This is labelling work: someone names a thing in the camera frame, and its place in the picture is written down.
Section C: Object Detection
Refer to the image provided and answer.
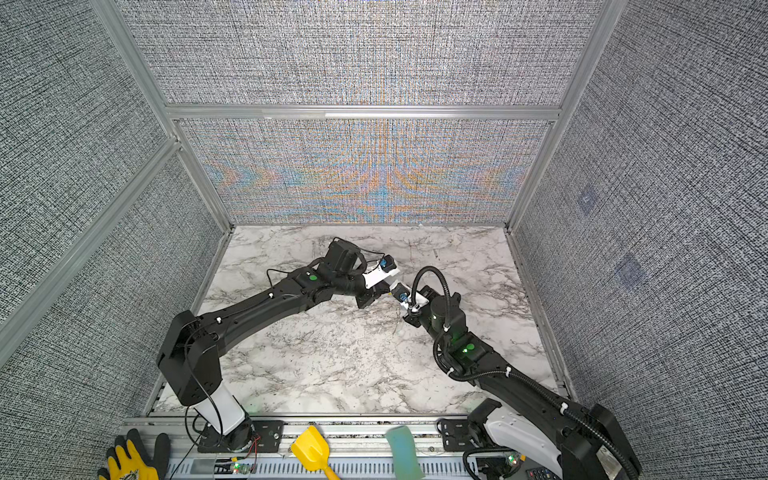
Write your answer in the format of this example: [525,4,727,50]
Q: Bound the teal green sponge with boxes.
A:
[385,425,424,480]

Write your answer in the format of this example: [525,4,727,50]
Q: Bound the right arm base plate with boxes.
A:
[436,417,485,452]

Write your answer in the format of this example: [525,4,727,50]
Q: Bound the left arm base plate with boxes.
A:
[197,419,285,454]

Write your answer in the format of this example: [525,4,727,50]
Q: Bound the aluminium corner frame post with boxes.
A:
[90,1,234,232]

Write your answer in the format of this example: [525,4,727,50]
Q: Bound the yellow black work glove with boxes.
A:
[97,428,171,480]

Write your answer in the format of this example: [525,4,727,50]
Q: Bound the yellow plastic scoop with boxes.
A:
[290,425,340,480]

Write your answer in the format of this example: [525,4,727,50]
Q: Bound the black corrugated cable conduit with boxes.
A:
[410,266,642,480]

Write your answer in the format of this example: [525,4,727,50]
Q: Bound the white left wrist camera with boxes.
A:
[363,255,400,289]

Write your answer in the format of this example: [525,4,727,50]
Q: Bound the black remote control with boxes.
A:
[526,467,561,480]

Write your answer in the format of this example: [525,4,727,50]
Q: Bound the aluminium horizontal frame bar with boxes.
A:
[165,104,562,121]

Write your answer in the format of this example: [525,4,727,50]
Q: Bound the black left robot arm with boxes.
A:
[157,238,399,451]

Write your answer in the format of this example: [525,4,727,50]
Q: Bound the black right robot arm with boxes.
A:
[392,287,642,479]

